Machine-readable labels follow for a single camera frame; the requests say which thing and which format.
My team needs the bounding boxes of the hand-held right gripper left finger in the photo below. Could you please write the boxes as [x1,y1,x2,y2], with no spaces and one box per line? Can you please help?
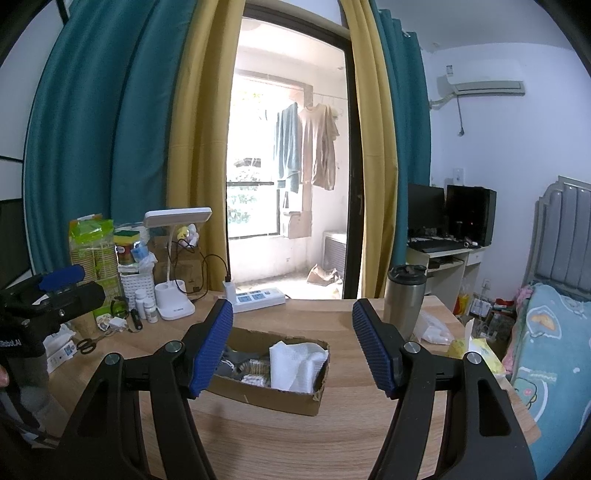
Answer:
[55,298,235,480]

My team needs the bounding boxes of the teal curtain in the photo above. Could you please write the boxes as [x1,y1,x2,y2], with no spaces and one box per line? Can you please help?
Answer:
[23,0,197,296]
[373,7,433,188]

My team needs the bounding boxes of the white tissue box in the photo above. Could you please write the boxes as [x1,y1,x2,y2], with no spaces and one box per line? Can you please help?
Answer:
[43,322,78,376]

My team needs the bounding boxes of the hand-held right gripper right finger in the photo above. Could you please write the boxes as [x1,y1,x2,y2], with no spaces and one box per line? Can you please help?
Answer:
[352,298,539,480]

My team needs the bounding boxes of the grey padded headboard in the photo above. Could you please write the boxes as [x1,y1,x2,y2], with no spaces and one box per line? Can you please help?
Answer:
[521,174,591,296]

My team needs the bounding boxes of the black keyboard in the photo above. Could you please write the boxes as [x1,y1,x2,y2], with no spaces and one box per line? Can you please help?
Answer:
[408,237,468,253]

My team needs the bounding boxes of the white air conditioner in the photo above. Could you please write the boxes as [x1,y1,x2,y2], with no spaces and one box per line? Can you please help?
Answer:
[436,73,527,99]

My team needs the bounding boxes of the yellow tissue pack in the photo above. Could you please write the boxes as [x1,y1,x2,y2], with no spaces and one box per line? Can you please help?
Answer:
[446,320,507,376]

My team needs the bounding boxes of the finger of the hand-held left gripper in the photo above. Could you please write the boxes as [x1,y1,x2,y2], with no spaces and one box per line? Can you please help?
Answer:
[50,281,106,320]
[38,264,86,293]

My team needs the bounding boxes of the white outdoor unit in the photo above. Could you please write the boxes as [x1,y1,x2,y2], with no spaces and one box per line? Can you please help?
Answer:
[322,230,349,283]

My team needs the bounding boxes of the steel tumbler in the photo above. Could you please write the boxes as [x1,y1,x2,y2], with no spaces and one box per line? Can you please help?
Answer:
[383,264,428,343]

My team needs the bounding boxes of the beige hanging shirt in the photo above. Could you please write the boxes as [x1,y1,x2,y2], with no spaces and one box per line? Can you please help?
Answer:
[297,103,341,192]

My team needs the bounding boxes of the black scissors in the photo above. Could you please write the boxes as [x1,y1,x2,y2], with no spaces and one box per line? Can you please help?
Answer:
[73,331,110,356]

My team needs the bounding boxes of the cardboard box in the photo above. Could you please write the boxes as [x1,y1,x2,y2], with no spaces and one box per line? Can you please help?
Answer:
[205,326,331,417]

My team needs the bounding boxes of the yellow red can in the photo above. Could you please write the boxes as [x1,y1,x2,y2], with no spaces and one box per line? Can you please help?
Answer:
[113,230,142,267]

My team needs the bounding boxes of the white power strip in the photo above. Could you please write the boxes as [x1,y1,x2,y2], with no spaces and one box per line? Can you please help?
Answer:
[222,287,286,315]

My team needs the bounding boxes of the green paper cup packet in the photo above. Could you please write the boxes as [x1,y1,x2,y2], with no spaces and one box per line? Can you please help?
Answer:
[69,213,122,326]

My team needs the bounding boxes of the white desk lamp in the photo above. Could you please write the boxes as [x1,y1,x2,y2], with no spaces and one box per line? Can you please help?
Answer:
[143,206,213,322]

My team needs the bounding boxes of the brown cardboard carton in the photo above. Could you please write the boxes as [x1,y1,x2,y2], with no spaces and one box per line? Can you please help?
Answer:
[152,234,207,297]

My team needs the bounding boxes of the teal hanging shirt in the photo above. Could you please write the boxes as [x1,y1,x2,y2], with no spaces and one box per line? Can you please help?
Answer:
[272,102,304,195]

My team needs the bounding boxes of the white plug adapter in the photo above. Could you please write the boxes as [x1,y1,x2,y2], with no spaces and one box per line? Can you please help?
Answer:
[98,314,129,334]

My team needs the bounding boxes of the white woven basket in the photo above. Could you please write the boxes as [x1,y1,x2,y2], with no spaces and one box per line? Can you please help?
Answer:
[119,269,154,306]

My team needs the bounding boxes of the white computer desk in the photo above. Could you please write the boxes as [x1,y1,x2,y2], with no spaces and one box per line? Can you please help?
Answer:
[406,239,486,315]

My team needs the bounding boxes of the clear plastic bag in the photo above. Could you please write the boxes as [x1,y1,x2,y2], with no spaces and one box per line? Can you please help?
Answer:
[413,308,456,345]

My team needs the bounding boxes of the white cloth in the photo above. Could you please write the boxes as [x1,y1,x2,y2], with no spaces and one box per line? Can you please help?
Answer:
[269,340,330,394]

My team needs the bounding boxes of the yellow curtain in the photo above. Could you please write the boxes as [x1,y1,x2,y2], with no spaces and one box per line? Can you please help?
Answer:
[339,0,400,301]
[165,0,246,291]

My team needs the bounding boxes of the grey patterned socks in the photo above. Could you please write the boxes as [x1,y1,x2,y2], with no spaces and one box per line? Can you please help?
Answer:
[219,349,247,381]

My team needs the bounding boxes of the light blue printed blanket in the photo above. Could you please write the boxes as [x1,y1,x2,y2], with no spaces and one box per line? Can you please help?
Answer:
[501,281,591,480]

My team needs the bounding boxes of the black charger cable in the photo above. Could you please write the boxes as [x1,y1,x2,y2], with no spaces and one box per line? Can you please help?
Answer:
[172,237,232,305]

